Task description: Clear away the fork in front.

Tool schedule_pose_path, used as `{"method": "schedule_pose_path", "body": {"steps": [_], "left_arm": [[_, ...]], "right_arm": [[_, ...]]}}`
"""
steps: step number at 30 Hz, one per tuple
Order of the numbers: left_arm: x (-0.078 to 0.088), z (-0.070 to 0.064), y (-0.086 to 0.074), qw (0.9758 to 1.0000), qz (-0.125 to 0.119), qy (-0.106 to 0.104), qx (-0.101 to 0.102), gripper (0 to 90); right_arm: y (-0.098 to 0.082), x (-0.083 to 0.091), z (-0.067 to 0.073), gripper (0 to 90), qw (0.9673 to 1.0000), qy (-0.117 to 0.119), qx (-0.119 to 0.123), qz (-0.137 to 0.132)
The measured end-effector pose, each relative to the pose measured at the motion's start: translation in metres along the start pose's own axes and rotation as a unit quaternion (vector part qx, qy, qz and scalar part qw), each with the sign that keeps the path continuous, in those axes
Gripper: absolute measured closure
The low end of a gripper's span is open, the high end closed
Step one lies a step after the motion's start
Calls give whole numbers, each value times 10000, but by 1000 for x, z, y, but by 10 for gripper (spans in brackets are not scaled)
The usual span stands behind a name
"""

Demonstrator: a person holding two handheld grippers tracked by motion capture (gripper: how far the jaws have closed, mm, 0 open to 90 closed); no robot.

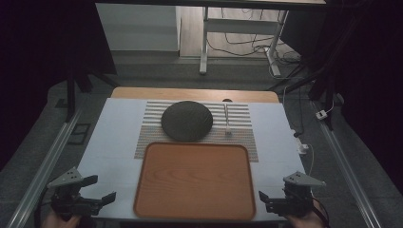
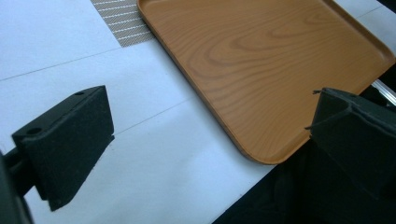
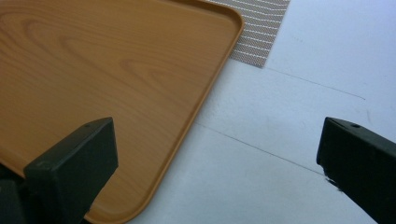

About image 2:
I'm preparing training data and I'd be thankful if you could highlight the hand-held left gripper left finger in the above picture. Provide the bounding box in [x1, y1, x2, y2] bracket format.
[10, 85, 116, 212]

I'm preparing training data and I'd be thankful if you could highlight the wooden tray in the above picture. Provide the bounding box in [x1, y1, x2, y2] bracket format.
[136, 0, 396, 165]

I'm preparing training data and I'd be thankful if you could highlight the metal table edge rail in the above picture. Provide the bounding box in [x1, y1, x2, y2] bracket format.
[371, 79, 396, 106]

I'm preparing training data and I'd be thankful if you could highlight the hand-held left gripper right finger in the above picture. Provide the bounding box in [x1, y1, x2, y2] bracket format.
[304, 87, 396, 200]

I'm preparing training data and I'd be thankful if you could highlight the beige woven placemat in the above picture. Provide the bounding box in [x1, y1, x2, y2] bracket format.
[90, 0, 156, 49]

